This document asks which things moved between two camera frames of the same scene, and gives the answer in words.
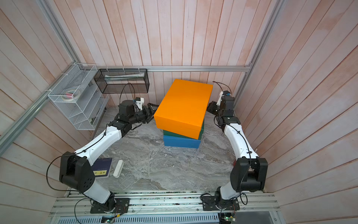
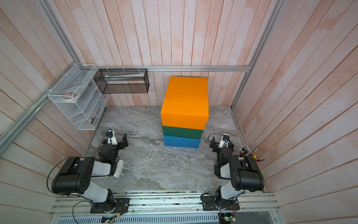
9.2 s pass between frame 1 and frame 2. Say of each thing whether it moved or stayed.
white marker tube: stayed
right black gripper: moved
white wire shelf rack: stayed
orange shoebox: moved
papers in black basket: stayed
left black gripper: moved
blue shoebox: stayed
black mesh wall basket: stayed
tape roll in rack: stayed
